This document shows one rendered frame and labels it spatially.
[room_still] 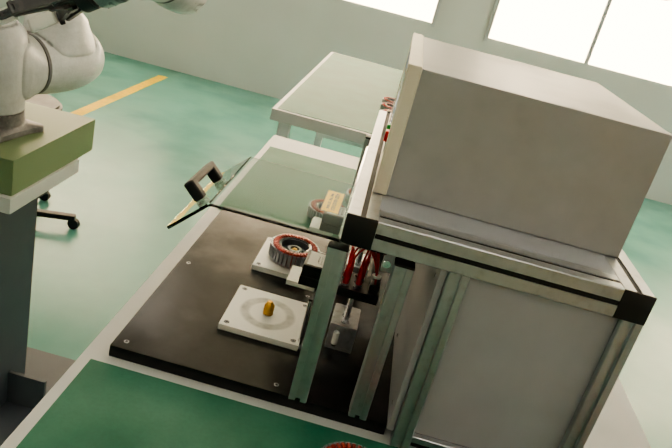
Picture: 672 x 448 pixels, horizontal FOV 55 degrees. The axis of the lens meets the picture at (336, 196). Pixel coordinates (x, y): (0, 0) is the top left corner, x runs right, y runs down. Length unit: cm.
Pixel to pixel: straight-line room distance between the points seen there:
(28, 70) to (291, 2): 434
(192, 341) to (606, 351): 66
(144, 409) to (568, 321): 64
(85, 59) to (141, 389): 101
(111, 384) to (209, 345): 18
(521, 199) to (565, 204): 7
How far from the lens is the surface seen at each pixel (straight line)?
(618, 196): 104
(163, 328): 119
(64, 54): 179
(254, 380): 111
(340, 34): 584
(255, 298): 129
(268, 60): 599
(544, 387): 105
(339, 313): 122
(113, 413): 105
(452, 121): 97
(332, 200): 106
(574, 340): 101
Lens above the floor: 146
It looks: 21 degrees down
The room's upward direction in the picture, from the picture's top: 15 degrees clockwise
